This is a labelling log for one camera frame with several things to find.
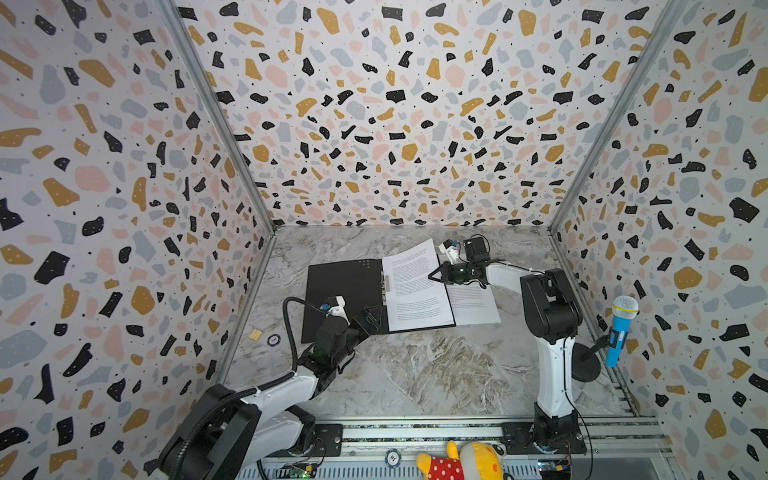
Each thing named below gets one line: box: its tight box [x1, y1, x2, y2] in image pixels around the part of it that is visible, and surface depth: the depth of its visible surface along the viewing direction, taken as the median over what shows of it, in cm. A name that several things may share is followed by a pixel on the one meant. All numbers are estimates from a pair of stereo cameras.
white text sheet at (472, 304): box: [445, 281, 501, 326], surface depth 102 cm
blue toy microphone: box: [605, 295, 639, 368], surface depth 71 cm
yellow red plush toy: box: [416, 441, 503, 480], surface depth 67 cm
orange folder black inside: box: [301, 259, 387, 344], surface depth 108 cm
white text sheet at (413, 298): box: [382, 238, 455, 332], surface depth 103 cm
